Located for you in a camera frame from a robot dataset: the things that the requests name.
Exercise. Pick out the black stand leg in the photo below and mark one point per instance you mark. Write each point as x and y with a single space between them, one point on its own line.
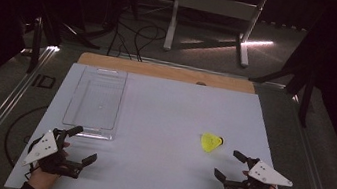
35 44

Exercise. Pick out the yellow shuttlecock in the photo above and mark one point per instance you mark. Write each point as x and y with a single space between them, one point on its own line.
210 142

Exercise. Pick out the clear plastic tray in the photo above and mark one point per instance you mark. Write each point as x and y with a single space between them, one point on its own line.
96 100

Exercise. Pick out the white metal stand frame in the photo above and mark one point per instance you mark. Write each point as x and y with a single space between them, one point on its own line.
215 5

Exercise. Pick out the black tripod stand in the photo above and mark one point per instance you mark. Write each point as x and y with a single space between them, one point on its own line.
299 83
74 31

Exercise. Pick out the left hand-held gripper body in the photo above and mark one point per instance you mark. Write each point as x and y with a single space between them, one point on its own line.
47 147

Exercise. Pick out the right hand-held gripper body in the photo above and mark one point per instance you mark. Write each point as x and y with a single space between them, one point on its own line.
258 182

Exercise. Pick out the pale grey table mat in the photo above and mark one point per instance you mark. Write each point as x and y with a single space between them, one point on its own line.
160 160

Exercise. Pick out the person's left hand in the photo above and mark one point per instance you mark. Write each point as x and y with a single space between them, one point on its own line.
44 179

